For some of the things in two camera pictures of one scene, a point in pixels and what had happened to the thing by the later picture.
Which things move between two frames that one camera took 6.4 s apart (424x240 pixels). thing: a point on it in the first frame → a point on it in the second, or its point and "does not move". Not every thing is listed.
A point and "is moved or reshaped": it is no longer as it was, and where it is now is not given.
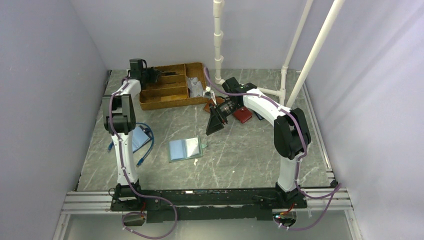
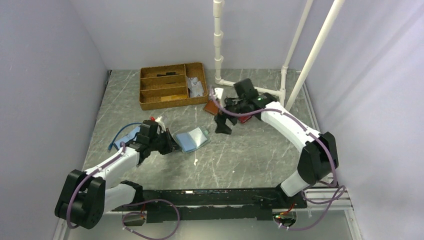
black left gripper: (155, 75) → (171, 145)
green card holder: (186, 148) is moved or reshaped
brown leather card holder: (207, 108) does not move
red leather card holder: (243, 114) does not move
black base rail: (194, 206) does not move
